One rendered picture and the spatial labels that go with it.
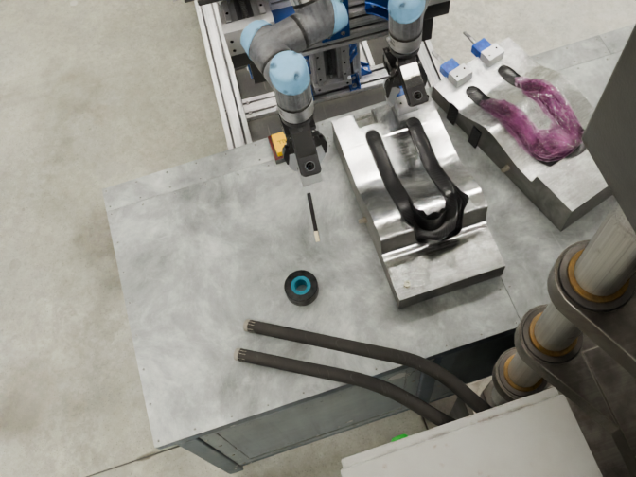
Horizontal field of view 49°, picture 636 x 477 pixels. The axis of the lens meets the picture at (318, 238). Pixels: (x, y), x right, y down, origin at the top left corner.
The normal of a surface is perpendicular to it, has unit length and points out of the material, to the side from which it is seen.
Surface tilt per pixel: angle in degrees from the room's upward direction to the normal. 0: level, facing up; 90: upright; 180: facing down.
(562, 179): 0
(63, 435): 0
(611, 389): 0
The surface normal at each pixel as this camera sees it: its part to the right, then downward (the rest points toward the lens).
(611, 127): -0.95, 0.30
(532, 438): -0.08, -0.42
